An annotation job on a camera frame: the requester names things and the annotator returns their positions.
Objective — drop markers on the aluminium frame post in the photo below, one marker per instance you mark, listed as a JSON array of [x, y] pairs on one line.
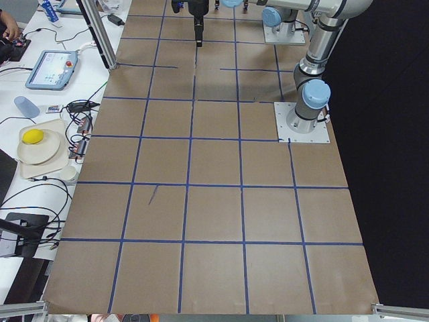
[[94, 22]]

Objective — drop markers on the yellow lemon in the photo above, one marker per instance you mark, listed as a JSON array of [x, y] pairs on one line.
[[33, 136]]

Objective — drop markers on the black power adapter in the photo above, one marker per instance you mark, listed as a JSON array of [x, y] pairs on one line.
[[115, 20]]

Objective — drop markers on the blue teach pendant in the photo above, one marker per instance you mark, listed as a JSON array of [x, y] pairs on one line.
[[53, 70]]

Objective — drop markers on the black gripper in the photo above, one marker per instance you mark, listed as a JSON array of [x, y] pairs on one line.
[[198, 7]]

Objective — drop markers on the translucent blue cup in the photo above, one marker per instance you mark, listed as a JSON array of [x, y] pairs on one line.
[[27, 108]]

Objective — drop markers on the beige round plate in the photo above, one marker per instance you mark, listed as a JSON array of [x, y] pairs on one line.
[[41, 151]]

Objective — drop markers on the person's hand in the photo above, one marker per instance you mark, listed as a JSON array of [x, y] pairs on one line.
[[9, 27]]

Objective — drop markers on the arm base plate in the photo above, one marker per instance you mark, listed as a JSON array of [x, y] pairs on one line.
[[291, 34], [285, 134]]

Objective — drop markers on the blue white carton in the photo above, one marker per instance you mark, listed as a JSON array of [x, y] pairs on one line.
[[49, 11]]

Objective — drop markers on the white paper cup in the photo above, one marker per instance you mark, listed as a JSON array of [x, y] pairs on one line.
[[69, 175]]

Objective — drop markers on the beige square tray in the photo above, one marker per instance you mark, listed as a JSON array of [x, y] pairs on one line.
[[57, 161]]

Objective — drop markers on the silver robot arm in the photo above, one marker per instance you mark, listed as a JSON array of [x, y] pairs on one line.
[[271, 16], [313, 92]]

